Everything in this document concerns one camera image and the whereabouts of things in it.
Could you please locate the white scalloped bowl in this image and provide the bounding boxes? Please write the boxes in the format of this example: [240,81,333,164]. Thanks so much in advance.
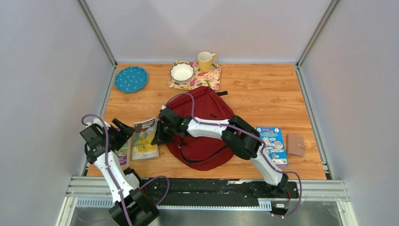
[170,63,194,84]

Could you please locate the brown leather wallet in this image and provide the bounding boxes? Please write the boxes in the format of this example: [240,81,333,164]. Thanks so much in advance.
[287,133,305,157]

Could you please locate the yellow mug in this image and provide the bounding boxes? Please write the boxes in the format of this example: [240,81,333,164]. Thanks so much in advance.
[198,52,217,73]

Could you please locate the purple treehouse book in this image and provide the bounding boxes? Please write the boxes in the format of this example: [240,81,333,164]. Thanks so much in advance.
[115,139,131,167]

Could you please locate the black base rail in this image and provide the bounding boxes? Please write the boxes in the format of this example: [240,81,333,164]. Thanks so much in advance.
[140,178,299,211]

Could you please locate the floral serving tray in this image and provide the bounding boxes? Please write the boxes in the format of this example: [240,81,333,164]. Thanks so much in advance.
[168,61,222,91]

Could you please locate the blue comic book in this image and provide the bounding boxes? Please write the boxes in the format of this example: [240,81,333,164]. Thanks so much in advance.
[256,127,288,167]

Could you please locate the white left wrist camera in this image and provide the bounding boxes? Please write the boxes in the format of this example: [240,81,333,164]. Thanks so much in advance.
[80,123,104,146]

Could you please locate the blue polka dot plate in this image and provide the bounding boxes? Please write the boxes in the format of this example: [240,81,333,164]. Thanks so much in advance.
[114,66,148,93]

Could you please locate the red backpack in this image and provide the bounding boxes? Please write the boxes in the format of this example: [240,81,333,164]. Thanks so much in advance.
[166,86,234,171]

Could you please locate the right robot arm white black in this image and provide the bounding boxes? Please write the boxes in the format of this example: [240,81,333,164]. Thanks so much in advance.
[152,106,288,197]

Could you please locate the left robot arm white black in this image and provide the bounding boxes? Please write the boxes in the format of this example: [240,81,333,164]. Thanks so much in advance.
[80,114,160,226]

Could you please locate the yellow illustrated paperback book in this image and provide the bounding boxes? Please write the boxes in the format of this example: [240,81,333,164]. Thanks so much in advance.
[132,117,159,161]

